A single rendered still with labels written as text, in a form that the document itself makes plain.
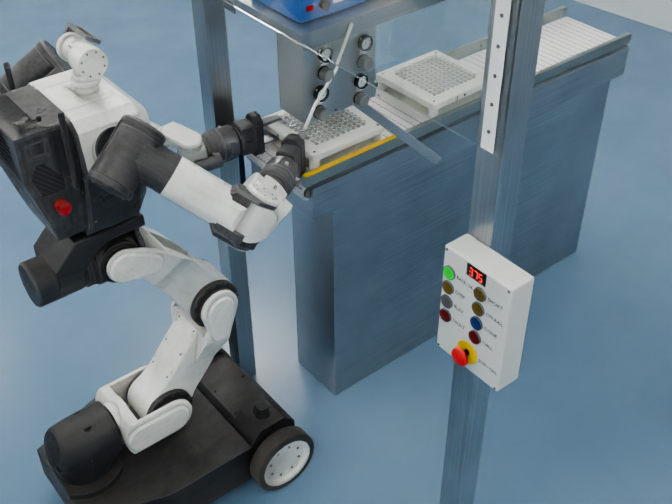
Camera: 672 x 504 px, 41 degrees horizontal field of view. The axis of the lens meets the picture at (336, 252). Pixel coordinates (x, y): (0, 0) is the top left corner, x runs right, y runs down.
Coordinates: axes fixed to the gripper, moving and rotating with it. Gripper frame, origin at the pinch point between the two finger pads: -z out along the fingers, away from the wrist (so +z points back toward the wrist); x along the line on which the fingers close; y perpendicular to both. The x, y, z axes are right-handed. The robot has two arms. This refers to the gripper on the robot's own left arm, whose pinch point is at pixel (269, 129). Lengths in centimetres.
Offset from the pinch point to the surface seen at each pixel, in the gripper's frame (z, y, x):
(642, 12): -303, -140, 92
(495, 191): -1, 89, -32
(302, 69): 1.9, 23.3, -28.3
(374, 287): -26, 12, 58
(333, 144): -10.5, 15.4, 0.0
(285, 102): 3.0, 16.0, -16.6
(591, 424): -73, 66, 96
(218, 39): 9.0, -7.4, -25.0
